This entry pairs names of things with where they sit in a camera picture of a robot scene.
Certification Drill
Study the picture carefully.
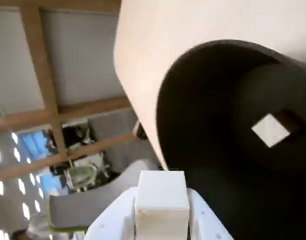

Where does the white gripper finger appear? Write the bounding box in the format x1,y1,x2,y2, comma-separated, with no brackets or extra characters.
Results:
186,187,234,240
86,187,139,240

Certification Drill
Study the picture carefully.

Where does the white cube block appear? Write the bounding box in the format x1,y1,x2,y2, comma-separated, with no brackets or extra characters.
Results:
134,170,190,240
250,109,300,149

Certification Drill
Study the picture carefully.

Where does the black round pot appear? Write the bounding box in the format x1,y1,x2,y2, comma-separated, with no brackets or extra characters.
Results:
155,39,306,240

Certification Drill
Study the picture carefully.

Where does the grey chair backrest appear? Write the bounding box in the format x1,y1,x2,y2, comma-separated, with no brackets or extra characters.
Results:
48,159,159,227

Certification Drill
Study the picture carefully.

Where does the green mesh office chair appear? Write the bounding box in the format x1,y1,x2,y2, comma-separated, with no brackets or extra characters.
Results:
63,162,112,194

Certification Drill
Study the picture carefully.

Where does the wooden partition frame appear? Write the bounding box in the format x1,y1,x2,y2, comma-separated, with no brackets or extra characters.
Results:
0,0,146,182

